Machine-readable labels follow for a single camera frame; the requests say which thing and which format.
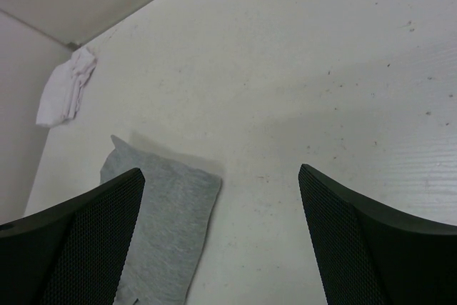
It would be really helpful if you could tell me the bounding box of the grey tank top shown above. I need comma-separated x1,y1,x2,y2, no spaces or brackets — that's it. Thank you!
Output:
100,136,222,304

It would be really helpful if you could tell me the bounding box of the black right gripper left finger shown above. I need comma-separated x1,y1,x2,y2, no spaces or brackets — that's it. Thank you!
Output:
1,168,145,304

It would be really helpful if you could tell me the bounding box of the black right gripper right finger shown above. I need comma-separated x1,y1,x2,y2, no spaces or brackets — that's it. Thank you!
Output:
298,164,456,304

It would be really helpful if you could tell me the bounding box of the folded white tank top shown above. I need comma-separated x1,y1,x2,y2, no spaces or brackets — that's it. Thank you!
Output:
36,47,97,128

